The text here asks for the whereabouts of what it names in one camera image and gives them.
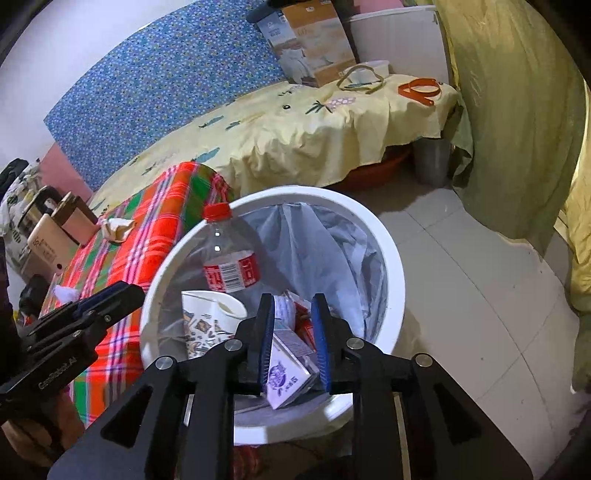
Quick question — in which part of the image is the yellow printed bed sheet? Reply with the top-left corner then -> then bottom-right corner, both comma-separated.
88,74 -> 463,209

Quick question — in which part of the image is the clear plastic bottle red label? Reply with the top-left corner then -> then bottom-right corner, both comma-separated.
202,202 -> 264,306

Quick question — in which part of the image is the black box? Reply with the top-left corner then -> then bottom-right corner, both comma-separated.
18,274 -> 52,320

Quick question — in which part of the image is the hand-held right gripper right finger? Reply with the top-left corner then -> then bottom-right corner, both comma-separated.
310,293 -> 533,480

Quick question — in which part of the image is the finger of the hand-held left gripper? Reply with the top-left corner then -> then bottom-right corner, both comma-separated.
25,285 -> 147,352
41,281 -> 136,329

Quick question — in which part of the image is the white paper bag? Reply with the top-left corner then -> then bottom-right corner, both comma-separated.
100,217 -> 137,243

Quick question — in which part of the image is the purple and white milk carton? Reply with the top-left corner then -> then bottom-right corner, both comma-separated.
263,330 -> 320,411

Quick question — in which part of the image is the red drink can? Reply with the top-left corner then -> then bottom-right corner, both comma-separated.
293,300 -> 318,354

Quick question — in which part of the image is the patterned cloth bundle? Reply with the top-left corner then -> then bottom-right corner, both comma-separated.
0,161 -> 43,241

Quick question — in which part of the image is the red plastic basin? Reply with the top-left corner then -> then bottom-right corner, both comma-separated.
344,147 -> 413,191

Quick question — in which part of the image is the black bag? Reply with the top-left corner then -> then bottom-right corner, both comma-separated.
0,158 -> 30,191

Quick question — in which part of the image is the olive strap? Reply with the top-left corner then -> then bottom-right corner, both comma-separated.
336,65 -> 386,95

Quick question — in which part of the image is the cream jug with brown lid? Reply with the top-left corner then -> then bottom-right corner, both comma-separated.
50,193 -> 99,246

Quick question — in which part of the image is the steel kettle with black handle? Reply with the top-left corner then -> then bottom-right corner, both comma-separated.
16,186 -> 62,232

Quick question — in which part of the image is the orange strap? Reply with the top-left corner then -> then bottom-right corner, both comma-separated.
398,78 -> 444,108

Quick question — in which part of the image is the grey bin liner bag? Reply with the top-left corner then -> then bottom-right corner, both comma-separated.
154,202 -> 389,344

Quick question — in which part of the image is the steel pot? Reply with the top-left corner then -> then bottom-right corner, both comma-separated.
412,137 -> 451,188

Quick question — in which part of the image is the cardboard bedding box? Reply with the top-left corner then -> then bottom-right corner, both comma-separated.
256,0 -> 358,88

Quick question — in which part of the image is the white ribbed panel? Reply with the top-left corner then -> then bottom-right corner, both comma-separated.
346,6 -> 451,86

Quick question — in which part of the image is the beige electric kettle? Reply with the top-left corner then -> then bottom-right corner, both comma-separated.
21,216 -> 82,278

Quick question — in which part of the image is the green curtain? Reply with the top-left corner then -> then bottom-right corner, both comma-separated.
434,0 -> 588,256

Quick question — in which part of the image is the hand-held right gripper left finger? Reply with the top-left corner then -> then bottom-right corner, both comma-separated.
48,293 -> 277,480

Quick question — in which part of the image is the blue floral mattress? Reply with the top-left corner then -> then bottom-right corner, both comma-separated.
44,0 -> 288,191

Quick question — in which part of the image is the plaid tablecloth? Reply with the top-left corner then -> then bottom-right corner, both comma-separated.
44,161 -> 232,428

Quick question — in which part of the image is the patterned paper cup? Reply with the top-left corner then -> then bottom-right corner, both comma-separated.
181,290 -> 249,361

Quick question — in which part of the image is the white trash bin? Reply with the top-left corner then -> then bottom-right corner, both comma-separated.
140,185 -> 407,446

